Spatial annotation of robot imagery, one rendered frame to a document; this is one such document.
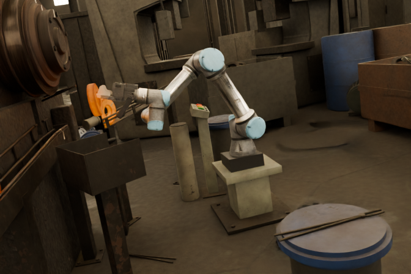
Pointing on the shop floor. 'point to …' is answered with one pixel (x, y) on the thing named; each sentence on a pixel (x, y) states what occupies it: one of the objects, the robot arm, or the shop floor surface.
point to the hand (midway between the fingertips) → (94, 95)
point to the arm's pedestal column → (250, 207)
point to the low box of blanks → (386, 93)
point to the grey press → (299, 18)
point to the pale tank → (222, 0)
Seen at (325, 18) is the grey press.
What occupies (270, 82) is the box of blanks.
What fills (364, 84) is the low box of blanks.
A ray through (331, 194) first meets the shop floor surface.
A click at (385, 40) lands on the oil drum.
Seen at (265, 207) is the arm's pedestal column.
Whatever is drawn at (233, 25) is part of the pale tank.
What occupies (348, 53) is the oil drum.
